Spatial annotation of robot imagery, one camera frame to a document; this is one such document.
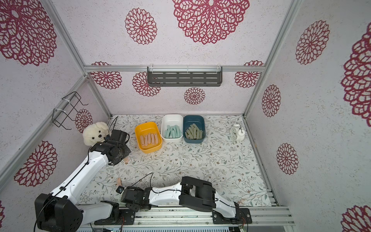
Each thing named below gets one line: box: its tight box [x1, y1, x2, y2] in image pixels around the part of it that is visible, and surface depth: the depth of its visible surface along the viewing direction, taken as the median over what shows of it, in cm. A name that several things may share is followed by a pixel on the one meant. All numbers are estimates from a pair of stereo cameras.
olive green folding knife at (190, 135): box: [186, 129, 194, 140], surface depth 108 cm
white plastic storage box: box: [160, 114, 184, 143], surface depth 112 cm
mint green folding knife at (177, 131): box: [175, 124, 181, 138], surface depth 109 cm
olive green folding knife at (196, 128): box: [192, 123, 199, 137], surface depth 112 cm
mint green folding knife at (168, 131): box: [166, 124, 172, 139], surface depth 111 cm
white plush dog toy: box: [82, 121, 110, 146], surface depth 88 cm
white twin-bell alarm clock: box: [230, 123, 246, 142], surface depth 100 cm
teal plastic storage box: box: [183, 115, 206, 144], surface depth 115 cm
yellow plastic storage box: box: [134, 121, 163, 154], surface depth 108 cm
